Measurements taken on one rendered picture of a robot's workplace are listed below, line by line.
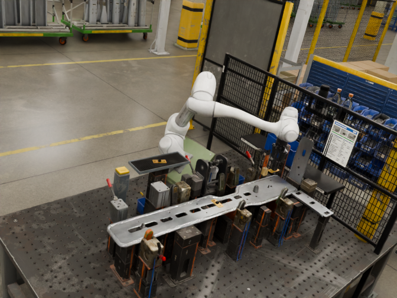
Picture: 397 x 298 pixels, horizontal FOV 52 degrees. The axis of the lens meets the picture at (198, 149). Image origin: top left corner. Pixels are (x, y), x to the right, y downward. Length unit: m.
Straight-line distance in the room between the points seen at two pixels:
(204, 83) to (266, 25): 2.29
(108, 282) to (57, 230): 0.52
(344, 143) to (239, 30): 2.46
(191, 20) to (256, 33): 5.36
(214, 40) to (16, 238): 3.64
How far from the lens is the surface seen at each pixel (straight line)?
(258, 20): 4.91
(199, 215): 2.41
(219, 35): 5.33
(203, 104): 2.57
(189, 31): 10.21
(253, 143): 3.35
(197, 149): 3.23
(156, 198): 2.39
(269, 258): 2.74
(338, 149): 3.12
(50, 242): 2.61
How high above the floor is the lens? 2.41
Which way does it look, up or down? 27 degrees down
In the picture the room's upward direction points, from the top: 11 degrees clockwise
